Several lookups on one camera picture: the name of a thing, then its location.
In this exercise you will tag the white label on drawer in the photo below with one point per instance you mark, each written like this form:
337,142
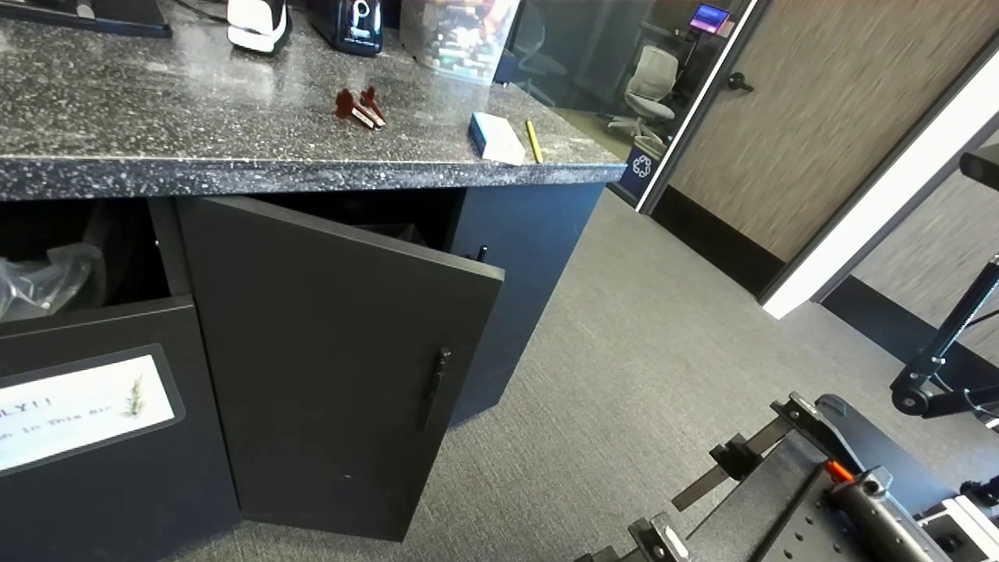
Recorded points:
80,408

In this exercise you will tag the yellow pencil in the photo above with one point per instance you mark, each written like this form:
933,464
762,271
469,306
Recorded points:
536,142

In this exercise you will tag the wooden door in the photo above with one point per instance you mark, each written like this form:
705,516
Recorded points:
833,93

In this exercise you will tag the crumpled plastic bag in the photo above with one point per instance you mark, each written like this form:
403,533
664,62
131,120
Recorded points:
65,279

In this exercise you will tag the small red-brown clip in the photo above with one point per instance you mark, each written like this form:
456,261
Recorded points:
352,106

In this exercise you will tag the black camera stand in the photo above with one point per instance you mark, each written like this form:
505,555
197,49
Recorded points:
921,385

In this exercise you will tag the white office chair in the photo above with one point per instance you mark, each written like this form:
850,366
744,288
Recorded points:
649,89

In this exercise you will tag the open black cabinet door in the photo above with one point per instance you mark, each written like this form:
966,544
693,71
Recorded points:
337,356

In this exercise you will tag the white tape dispenser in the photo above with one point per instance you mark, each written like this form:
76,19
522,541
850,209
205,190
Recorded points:
257,26

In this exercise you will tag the clear plastic container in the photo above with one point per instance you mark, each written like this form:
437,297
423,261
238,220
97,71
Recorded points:
460,39

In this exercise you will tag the white eraser block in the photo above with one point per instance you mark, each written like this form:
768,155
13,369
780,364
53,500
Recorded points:
494,140

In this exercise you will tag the black cabinet with granite top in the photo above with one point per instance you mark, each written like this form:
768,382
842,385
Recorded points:
106,128

